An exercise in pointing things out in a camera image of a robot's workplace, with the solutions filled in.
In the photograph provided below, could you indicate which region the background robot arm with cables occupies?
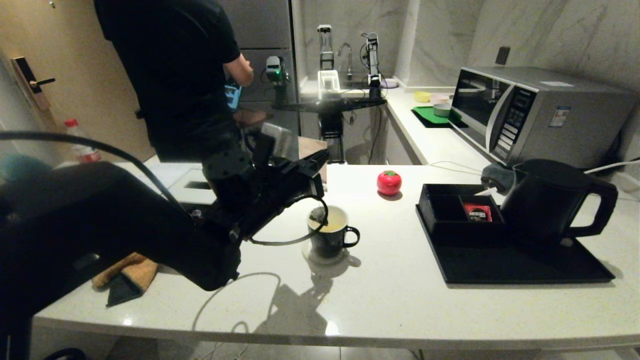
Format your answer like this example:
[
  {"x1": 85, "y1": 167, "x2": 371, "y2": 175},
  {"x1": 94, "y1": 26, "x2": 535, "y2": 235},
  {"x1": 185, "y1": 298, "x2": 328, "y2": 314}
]
[{"x1": 361, "y1": 32, "x2": 384, "y2": 99}]

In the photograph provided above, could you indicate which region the grey cloth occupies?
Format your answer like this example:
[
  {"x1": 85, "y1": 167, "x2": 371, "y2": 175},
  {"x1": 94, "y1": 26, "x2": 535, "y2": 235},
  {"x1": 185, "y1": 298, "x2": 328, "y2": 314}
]
[{"x1": 481, "y1": 164, "x2": 516, "y2": 191}]

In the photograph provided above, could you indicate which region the black table column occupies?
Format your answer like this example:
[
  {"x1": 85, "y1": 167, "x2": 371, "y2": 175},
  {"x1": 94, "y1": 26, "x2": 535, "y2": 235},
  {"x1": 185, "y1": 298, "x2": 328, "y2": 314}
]
[{"x1": 319, "y1": 112, "x2": 347, "y2": 165}]

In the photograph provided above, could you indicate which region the silver microwave oven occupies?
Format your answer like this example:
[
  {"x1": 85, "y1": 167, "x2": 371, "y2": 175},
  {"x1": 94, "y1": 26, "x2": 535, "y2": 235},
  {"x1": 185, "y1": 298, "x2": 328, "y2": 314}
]
[{"x1": 449, "y1": 66, "x2": 637, "y2": 170}]

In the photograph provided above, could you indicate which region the black rectangular serving tray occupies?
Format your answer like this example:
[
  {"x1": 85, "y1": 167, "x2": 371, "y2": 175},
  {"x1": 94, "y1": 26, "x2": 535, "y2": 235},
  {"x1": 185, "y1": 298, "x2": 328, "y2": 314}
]
[{"x1": 416, "y1": 205, "x2": 616, "y2": 286}]

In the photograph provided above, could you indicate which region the black sachet holder box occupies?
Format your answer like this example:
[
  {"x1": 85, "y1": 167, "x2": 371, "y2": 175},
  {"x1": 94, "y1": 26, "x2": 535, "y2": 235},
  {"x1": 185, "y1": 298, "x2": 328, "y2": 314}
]
[{"x1": 418, "y1": 183, "x2": 508, "y2": 240}]

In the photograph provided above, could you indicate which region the beige wooden door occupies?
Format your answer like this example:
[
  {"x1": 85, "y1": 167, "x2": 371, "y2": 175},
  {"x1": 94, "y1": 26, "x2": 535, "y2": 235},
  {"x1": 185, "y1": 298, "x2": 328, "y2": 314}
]
[{"x1": 0, "y1": 0, "x2": 156, "y2": 163}]

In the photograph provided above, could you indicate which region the black door lock with lever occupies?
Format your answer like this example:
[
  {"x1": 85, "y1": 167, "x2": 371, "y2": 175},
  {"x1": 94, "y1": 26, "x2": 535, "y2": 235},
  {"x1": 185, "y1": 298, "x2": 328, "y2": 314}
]
[{"x1": 12, "y1": 57, "x2": 57, "y2": 112}]

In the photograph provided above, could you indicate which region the green cutting board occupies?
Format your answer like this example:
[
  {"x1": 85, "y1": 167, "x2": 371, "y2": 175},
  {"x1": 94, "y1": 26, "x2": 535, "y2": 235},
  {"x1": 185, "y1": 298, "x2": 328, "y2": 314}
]
[{"x1": 414, "y1": 106, "x2": 462, "y2": 125}]

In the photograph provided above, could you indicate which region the black background table top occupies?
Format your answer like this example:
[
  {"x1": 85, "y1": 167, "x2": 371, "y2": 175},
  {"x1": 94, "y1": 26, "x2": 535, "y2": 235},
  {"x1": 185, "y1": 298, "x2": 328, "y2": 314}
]
[{"x1": 272, "y1": 97, "x2": 388, "y2": 114}]

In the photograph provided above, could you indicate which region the beige QR sign card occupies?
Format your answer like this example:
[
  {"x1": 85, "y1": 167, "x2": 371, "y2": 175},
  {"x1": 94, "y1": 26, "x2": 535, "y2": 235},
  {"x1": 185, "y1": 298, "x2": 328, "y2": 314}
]
[{"x1": 298, "y1": 136, "x2": 329, "y2": 193}]

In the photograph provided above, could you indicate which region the open laptop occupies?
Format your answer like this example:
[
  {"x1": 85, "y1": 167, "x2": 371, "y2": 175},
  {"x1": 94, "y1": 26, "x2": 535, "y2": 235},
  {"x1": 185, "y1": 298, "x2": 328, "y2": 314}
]
[{"x1": 225, "y1": 85, "x2": 244, "y2": 110}]

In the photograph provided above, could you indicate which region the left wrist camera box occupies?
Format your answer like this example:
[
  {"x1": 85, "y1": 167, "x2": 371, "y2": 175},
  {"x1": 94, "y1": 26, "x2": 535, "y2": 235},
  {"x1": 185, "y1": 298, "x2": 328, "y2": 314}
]
[{"x1": 259, "y1": 122, "x2": 294, "y2": 162}]

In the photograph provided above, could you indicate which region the black mug white inside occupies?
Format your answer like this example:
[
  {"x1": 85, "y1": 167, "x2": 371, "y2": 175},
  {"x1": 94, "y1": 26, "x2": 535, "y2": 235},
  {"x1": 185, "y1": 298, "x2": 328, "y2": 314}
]
[{"x1": 308, "y1": 205, "x2": 361, "y2": 259}]

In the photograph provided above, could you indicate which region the thin white cable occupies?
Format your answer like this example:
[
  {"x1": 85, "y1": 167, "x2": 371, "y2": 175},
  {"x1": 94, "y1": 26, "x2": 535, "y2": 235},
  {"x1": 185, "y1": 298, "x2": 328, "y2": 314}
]
[{"x1": 427, "y1": 161, "x2": 493, "y2": 176}]

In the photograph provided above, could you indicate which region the person in black shirt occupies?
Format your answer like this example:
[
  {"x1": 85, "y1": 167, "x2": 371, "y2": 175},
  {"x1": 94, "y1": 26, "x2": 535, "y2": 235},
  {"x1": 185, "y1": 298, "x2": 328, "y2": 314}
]
[{"x1": 92, "y1": 0, "x2": 256, "y2": 163}]

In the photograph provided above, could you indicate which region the clear water bottle red cap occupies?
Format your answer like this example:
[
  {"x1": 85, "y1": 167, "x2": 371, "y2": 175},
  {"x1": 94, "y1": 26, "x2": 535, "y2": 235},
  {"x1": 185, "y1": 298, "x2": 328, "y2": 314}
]
[{"x1": 64, "y1": 119, "x2": 102, "y2": 164}]

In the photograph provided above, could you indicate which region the red coffee sachet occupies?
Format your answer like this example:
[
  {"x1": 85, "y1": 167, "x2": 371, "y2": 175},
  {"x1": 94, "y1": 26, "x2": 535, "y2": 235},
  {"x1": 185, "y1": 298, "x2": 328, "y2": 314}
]
[{"x1": 464, "y1": 202, "x2": 494, "y2": 223}]

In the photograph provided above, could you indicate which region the grey device green light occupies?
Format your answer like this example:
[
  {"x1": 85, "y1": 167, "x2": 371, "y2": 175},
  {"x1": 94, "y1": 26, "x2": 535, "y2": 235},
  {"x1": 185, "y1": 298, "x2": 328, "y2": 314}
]
[{"x1": 265, "y1": 55, "x2": 290, "y2": 87}]

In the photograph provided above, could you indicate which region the white round coaster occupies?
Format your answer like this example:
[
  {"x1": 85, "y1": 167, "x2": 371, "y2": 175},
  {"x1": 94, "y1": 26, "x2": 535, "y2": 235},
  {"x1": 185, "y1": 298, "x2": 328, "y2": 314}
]
[{"x1": 302, "y1": 239, "x2": 351, "y2": 266}]

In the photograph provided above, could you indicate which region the teal rounded object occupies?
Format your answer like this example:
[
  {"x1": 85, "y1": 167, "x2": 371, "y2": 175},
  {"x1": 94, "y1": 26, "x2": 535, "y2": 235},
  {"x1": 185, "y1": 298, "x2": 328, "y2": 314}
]
[{"x1": 0, "y1": 152, "x2": 46, "y2": 176}]

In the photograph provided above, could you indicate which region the chrome faucet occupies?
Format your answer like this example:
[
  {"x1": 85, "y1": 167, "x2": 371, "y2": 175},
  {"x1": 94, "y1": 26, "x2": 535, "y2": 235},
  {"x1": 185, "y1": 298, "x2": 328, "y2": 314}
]
[{"x1": 337, "y1": 42, "x2": 354, "y2": 81}]

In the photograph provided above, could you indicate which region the white power cable with plug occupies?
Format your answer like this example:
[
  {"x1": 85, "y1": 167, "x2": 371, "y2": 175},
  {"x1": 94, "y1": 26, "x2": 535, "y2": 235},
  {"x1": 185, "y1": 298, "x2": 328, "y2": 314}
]
[{"x1": 582, "y1": 159, "x2": 640, "y2": 176}]

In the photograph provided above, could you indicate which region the black rounded plastic object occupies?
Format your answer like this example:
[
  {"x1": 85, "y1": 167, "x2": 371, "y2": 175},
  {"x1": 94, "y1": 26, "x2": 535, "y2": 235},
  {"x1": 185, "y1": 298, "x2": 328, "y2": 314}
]
[{"x1": 42, "y1": 348, "x2": 88, "y2": 360}]

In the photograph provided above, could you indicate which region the red toy tomato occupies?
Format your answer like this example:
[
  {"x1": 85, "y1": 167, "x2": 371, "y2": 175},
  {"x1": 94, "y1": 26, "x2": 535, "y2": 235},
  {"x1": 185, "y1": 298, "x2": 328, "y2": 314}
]
[{"x1": 376, "y1": 171, "x2": 403, "y2": 197}]

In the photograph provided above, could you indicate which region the white plastic container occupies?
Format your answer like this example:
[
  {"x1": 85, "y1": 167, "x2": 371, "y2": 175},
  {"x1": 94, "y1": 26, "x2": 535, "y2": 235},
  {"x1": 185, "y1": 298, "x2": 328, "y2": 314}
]
[{"x1": 318, "y1": 70, "x2": 342, "y2": 101}]

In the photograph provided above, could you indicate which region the black electric kettle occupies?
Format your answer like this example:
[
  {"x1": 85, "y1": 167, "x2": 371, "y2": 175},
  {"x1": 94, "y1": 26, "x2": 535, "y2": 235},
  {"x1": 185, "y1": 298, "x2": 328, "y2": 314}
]
[{"x1": 500, "y1": 159, "x2": 620, "y2": 247}]

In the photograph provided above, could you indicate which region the black cube tissue box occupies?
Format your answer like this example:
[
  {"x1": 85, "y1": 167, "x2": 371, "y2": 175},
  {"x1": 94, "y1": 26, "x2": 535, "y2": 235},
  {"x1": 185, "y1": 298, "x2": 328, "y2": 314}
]
[{"x1": 167, "y1": 167, "x2": 218, "y2": 207}]

